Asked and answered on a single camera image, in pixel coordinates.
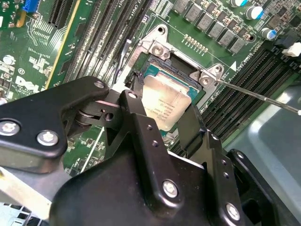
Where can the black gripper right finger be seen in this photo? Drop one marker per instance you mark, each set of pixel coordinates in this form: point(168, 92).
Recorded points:
point(218, 176)

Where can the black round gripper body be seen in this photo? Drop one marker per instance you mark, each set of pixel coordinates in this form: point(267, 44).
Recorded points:
point(105, 200)

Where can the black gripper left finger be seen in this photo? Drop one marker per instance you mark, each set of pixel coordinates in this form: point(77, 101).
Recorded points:
point(35, 117)

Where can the silver green CPU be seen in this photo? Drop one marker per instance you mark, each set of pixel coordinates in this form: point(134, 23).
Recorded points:
point(164, 99)

